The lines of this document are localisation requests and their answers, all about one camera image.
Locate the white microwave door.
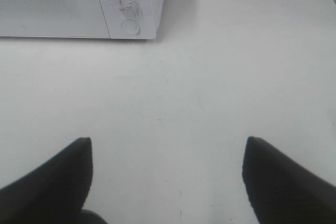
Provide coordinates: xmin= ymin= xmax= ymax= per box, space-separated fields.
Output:
xmin=1 ymin=0 xmax=109 ymax=38

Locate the white microwave oven body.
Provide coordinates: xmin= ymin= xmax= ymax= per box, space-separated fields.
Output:
xmin=99 ymin=0 xmax=164 ymax=40

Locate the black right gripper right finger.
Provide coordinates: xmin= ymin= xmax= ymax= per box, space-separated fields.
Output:
xmin=242 ymin=136 xmax=335 ymax=223

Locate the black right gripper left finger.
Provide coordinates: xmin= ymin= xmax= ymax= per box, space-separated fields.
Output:
xmin=1 ymin=137 xmax=92 ymax=223

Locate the round microwave door button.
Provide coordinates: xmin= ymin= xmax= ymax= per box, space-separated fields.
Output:
xmin=121 ymin=19 xmax=140 ymax=35

